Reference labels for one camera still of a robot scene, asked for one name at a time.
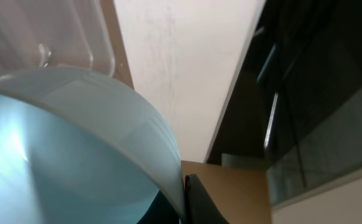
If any light blue small bowl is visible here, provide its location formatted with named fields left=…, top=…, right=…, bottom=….
left=0, top=67, right=186, bottom=223

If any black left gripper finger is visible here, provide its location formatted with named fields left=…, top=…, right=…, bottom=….
left=185, top=174, right=229, bottom=224

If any clear plastic bin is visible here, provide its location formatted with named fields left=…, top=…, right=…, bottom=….
left=0, top=0, right=115, bottom=77

